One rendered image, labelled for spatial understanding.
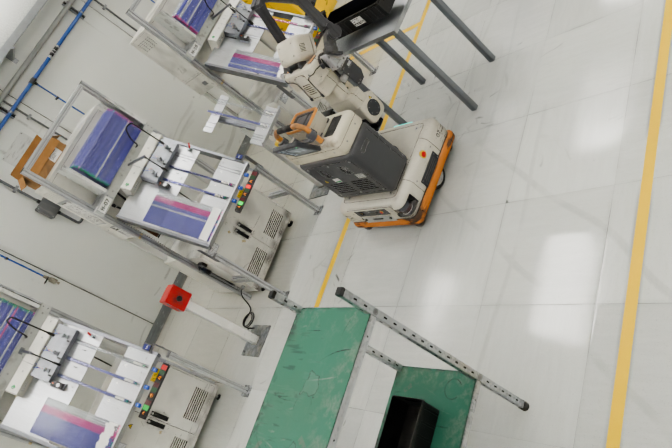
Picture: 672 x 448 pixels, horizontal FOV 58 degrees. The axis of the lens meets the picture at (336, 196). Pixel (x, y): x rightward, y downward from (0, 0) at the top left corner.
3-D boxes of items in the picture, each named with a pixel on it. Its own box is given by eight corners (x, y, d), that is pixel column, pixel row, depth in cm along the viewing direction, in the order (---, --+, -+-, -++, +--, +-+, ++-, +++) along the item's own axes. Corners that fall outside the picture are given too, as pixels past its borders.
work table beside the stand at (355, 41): (476, 110, 392) (394, 30, 354) (402, 128, 448) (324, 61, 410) (495, 56, 409) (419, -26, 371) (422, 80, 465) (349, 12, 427)
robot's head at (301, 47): (299, 60, 343) (292, 34, 341) (280, 69, 359) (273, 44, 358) (319, 56, 351) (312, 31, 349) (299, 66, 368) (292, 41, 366)
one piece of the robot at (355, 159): (409, 204, 361) (307, 124, 321) (353, 210, 404) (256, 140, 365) (427, 158, 373) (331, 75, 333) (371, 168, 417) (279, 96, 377)
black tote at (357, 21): (332, 42, 407) (320, 31, 402) (341, 22, 414) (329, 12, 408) (389, 14, 362) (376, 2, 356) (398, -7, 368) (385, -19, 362)
